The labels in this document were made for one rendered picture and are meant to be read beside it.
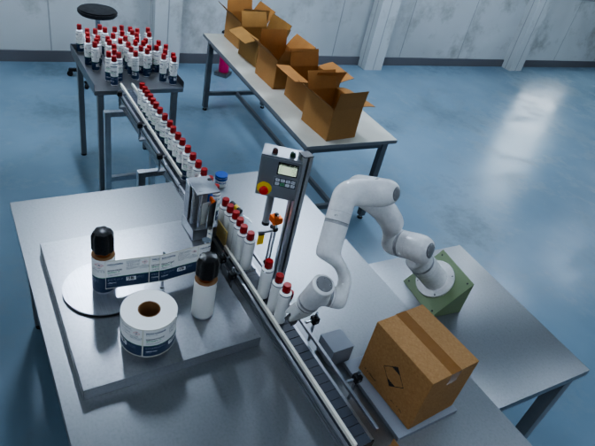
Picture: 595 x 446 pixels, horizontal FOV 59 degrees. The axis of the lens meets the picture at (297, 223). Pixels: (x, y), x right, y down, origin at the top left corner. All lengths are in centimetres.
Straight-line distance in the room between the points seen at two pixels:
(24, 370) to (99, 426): 129
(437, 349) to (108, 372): 116
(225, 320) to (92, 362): 52
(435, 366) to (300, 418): 51
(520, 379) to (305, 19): 576
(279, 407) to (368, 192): 84
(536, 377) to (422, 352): 74
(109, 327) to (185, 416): 45
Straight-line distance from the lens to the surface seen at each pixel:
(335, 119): 379
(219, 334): 213
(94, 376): 201
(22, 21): 646
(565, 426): 373
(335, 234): 185
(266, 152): 208
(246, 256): 234
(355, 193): 189
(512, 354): 261
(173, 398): 200
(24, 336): 334
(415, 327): 204
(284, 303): 211
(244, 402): 201
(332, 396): 204
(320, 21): 750
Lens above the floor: 248
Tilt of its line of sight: 36 degrees down
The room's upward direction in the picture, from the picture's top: 14 degrees clockwise
